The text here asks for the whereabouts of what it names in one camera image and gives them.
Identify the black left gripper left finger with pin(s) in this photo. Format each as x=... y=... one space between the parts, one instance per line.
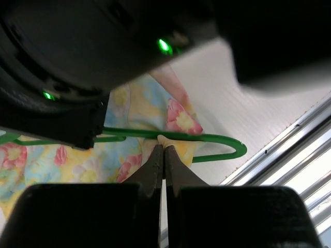
x=123 y=214

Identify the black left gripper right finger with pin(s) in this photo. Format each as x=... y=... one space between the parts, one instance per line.
x=201 y=215

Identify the green plastic hanger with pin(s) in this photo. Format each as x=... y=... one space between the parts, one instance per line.
x=111 y=135

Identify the floral pastel skirt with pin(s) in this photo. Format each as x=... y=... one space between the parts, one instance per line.
x=156 y=101

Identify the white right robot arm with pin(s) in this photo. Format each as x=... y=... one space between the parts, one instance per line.
x=60 y=59

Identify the aluminium mounting rail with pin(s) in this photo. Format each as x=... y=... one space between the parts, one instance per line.
x=298 y=158

